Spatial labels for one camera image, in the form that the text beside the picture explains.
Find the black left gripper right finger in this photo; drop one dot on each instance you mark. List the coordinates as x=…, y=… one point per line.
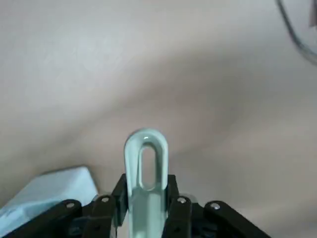
x=183, y=218

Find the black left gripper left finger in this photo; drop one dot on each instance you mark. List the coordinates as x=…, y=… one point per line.
x=99, y=215

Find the pale green plastic dustpan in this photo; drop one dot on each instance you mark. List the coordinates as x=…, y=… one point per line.
x=146, y=213

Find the white trash can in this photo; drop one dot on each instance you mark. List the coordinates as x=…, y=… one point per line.
x=49, y=188

